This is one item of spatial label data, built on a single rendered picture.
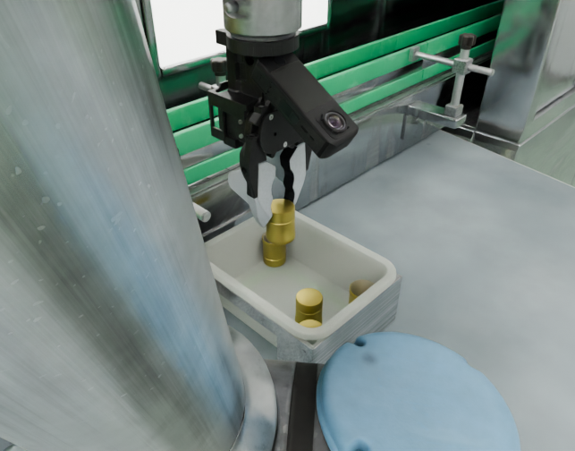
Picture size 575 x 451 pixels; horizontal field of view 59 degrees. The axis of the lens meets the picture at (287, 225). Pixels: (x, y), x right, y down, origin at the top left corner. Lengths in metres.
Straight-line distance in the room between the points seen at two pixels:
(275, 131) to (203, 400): 0.38
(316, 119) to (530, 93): 0.79
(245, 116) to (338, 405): 0.32
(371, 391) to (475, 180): 0.81
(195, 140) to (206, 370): 0.56
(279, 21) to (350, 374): 0.32
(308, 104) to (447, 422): 0.31
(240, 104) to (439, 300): 0.41
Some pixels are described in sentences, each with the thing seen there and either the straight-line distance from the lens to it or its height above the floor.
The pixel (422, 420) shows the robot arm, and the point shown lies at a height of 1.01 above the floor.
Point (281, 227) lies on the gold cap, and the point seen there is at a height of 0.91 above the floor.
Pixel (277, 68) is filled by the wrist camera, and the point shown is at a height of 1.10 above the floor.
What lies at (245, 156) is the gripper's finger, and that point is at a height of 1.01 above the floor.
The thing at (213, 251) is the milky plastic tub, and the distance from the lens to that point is 0.70.
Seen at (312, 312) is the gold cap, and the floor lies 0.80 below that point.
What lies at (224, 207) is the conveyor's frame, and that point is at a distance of 0.77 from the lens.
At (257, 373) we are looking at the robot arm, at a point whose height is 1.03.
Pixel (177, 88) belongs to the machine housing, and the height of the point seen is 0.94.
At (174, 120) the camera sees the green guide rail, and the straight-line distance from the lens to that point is 0.78.
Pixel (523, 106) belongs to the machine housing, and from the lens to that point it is 1.23.
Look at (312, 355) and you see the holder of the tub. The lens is 0.57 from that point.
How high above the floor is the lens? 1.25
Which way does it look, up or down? 35 degrees down
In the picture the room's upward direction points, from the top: straight up
